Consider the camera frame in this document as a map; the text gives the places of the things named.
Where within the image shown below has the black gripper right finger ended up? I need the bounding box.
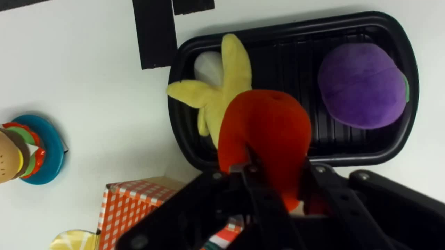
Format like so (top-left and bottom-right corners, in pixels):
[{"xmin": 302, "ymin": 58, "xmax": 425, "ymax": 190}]
[{"xmin": 298, "ymin": 158, "xmax": 445, "ymax": 250}]

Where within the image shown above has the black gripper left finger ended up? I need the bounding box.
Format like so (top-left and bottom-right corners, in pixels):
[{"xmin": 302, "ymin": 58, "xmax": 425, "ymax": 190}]
[{"xmin": 117, "ymin": 163, "xmax": 298, "ymax": 250}]

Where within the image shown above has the red plush apple toy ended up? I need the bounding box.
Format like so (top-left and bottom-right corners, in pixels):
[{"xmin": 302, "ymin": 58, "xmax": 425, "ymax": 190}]
[{"xmin": 218, "ymin": 89, "xmax": 313, "ymax": 217}]

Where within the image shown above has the purple plush plum toy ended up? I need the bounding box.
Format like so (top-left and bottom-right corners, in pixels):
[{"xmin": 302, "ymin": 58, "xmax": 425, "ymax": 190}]
[{"xmin": 318, "ymin": 42, "xmax": 412, "ymax": 131}]

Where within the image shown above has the yellow plush banana toy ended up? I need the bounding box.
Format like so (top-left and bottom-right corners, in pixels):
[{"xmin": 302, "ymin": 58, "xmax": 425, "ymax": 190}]
[{"xmin": 166, "ymin": 32, "xmax": 255, "ymax": 150}]

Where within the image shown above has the orange checkered basket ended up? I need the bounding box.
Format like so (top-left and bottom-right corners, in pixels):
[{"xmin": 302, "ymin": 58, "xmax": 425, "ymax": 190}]
[{"xmin": 49, "ymin": 175, "xmax": 248, "ymax": 250}]

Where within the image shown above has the black plastic tray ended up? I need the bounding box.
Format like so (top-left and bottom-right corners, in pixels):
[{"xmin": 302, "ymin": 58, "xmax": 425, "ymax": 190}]
[{"xmin": 167, "ymin": 11, "xmax": 421, "ymax": 172}]

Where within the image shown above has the blue round plate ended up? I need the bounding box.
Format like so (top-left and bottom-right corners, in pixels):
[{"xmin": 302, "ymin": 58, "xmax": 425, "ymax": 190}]
[{"xmin": 13, "ymin": 114, "xmax": 70, "ymax": 186}]

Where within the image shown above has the long black tape strip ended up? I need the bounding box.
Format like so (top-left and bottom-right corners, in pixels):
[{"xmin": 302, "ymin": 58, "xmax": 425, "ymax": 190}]
[{"xmin": 131, "ymin": 0, "xmax": 180, "ymax": 71}]

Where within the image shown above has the short black tape strip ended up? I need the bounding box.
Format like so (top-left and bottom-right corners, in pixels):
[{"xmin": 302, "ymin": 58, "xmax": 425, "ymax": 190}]
[{"xmin": 172, "ymin": 0, "xmax": 216, "ymax": 15}]

